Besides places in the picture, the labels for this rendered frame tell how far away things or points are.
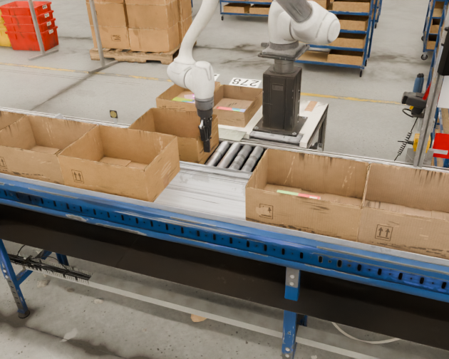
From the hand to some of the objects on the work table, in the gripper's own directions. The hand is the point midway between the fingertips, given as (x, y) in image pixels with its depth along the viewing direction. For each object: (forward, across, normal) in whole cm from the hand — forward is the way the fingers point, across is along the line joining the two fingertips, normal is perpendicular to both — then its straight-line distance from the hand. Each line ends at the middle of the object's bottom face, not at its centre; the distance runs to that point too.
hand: (207, 145), depth 222 cm
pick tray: (+10, +63, +8) cm, 65 cm away
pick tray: (+10, +68, +39) cm, 79 cm away
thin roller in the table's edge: (+12, +38, -25) cm, 47 cm away
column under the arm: (+10, +55, -24) cm, 61 cm away
